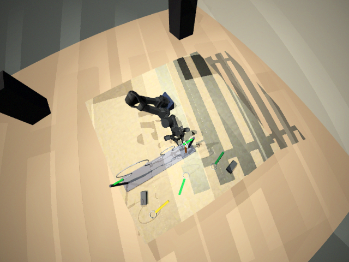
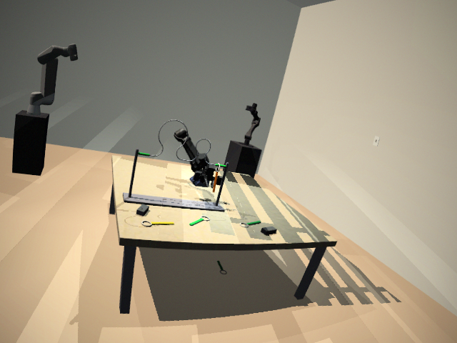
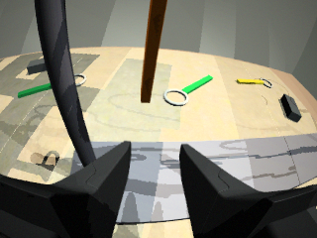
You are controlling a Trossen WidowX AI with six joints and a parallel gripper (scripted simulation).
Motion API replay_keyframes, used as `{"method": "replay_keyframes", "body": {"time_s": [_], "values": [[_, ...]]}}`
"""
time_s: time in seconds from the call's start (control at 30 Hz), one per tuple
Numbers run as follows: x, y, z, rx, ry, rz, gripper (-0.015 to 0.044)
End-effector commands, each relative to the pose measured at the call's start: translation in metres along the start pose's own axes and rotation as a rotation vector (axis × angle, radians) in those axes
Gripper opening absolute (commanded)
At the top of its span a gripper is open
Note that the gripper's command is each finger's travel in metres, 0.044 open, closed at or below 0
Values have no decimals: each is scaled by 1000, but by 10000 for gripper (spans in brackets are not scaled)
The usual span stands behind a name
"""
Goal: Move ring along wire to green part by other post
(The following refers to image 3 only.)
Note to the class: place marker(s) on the white hoop with green handle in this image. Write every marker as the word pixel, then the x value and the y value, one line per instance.
pixel 186 90
pixel 47 86

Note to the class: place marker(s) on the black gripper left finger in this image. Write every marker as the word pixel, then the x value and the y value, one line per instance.
pixel 84 205

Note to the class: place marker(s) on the yellow handle with grey loop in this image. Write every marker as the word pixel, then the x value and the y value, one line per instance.
pixel 256 81

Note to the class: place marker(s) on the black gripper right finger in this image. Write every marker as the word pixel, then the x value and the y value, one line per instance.
pixel 221 206

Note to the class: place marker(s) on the orange handle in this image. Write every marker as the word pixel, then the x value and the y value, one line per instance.
pixel 154 32

